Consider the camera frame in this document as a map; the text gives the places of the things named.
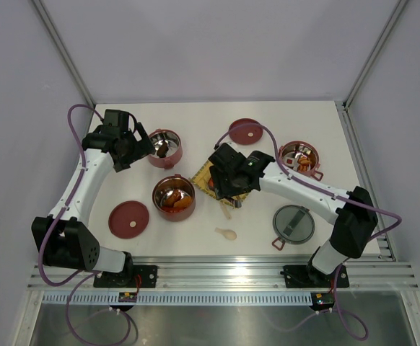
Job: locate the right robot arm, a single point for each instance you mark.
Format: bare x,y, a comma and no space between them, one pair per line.
351,213

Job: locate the dark chocolate pastry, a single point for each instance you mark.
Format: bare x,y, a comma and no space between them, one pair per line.
162,150

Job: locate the fried chicken piece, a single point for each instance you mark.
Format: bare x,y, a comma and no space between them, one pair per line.
183,203

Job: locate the right red steel bowl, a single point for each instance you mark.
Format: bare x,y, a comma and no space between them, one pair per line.
299,149

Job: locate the aluminium rail frame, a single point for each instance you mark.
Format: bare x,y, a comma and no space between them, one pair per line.
381,301

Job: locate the red sausage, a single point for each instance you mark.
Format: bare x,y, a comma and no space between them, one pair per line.
168,209

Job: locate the beige spoon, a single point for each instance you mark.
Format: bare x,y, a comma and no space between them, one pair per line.
227,233

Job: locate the sushi roll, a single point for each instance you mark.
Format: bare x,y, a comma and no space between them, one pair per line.
290,160

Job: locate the bacon piece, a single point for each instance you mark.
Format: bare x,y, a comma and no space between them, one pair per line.
304,161
302,168

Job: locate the white slotted cable duct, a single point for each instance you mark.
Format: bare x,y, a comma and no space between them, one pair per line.
196,299

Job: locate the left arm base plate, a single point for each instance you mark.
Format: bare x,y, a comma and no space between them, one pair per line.
143,275

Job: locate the brown meat slice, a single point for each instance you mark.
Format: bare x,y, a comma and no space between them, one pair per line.
210,184

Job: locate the red steel bowl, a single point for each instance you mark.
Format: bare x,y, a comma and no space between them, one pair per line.
299,149
164,188
175,152

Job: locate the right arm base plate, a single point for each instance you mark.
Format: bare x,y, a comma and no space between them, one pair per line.
303,276

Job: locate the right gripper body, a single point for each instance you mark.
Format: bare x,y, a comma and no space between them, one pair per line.
214,169

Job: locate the metal tongs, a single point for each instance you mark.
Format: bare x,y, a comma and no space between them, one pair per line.
231,202

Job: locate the front red steel bowl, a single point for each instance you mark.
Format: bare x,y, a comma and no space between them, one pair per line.
164,188

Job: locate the bamboo woven tray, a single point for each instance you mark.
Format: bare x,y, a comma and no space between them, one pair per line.
200,179

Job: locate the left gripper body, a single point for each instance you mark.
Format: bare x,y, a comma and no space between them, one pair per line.
131,153

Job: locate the back left red steel bowl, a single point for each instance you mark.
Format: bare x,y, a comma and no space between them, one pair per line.
175,152

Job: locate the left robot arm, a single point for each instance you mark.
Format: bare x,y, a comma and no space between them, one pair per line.
66,247

